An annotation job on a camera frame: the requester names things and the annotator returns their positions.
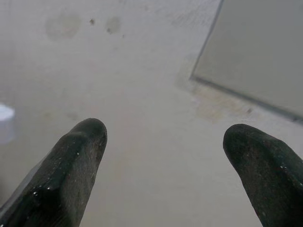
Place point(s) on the white folding table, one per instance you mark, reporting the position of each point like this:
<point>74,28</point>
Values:
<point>142,94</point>

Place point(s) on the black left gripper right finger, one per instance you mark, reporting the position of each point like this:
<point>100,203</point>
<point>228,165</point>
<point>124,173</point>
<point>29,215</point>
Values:
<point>267,175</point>

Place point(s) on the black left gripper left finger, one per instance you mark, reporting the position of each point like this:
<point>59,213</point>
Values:
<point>64,170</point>

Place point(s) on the white rounded plastic object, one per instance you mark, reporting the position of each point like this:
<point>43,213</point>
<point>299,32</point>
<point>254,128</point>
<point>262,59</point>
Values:
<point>6,123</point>

